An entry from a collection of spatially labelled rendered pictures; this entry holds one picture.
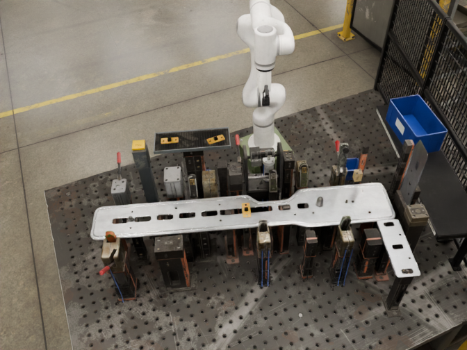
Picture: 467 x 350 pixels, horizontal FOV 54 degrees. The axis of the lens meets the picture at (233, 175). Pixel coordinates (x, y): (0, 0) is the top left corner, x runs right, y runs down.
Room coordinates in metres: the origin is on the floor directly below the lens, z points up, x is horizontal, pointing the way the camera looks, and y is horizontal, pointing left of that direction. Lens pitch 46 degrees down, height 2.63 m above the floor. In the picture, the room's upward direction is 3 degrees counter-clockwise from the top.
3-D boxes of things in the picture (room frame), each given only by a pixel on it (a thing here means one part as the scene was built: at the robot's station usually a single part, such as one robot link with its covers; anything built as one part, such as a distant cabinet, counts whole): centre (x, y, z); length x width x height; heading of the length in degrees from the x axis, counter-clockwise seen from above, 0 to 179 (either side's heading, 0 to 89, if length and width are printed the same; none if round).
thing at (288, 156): (1.54, -0.27, 0.91); 0.07 x 0.05 x 0.42; 2
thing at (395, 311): (0.96, -0.68, 0.84); 0.11 x 0.06 x 0.29; 2
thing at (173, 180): (1.48, 0.28, 0.90); 0.13 x 0.10 x 0.41; 2
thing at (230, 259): (1.32, 0.03, 0.84); 0.17 x 0.06 x 0.29; 2
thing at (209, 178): (1.47, 0.12, 0.89); 0.13 x 0.11 x 0.38; 2
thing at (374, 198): (1.31, -0.03, 1.00); 1.38 x 0.22 x 0.02; 92
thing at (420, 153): (1.33, -0.78, 1.17); 0.12 x 0.01 x 0.34; 2
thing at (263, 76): (1.58, -0.15, 1.55); 0.10 x 0.07 x 0.11; 2
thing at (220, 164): (1.53, 0.05, 0.90); 0.05 x 0.05 x 0.40; 2
